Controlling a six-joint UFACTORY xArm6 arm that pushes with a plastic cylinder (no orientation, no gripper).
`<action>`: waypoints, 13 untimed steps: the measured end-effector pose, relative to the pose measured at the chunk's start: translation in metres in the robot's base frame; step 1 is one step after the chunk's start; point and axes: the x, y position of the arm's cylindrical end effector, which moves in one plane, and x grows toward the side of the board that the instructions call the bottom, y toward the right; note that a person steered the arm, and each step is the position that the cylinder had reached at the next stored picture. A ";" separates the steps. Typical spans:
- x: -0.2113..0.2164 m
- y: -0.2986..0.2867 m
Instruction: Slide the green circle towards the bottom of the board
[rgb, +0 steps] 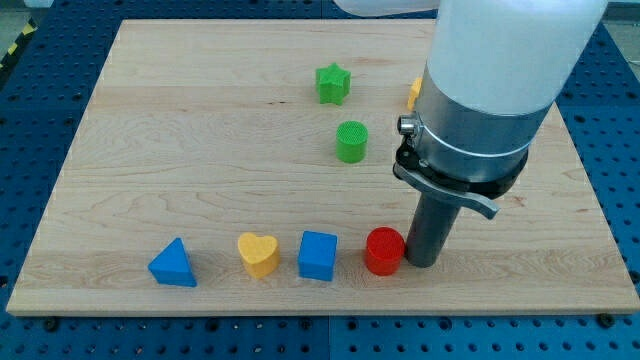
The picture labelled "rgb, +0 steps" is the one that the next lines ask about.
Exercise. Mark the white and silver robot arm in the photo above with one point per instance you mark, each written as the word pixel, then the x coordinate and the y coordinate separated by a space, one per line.
pixel 493 71

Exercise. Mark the yellow block behind arm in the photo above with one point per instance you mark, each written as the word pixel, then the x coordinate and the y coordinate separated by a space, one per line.
pixel 414 92

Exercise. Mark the light wooden board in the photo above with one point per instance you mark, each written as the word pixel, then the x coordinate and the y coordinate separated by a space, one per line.
pixel 207 129

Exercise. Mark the green cylinder block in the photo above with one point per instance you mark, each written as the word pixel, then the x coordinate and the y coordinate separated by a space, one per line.
pixel 351 141

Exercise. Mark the blue cube block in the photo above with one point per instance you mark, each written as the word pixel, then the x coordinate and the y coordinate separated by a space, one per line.
pixel 317 255

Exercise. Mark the red cylinder block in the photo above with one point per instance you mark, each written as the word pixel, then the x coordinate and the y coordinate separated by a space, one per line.
pixel 385 248

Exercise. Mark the yellow heart block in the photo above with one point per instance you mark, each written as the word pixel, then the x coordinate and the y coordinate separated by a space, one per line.
pixel 260 255

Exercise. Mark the green star block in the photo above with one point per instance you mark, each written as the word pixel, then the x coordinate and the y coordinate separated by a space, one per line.
pixel 332 84

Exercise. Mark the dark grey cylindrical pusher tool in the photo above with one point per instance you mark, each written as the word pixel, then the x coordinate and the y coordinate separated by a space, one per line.
pixel 430 227

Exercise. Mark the blue triangle block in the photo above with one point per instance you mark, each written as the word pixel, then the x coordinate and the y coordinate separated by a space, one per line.
pixel 172 266

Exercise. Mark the black bolt bottom left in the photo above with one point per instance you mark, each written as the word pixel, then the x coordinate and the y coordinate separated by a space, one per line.
pixel 51 324

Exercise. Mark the black bolt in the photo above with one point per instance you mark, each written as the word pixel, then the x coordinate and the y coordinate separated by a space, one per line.
pixel 51 324
pixel 605 320

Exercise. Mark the black bolt bottom right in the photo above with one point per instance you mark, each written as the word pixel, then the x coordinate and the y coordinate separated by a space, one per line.
pixel 605 320

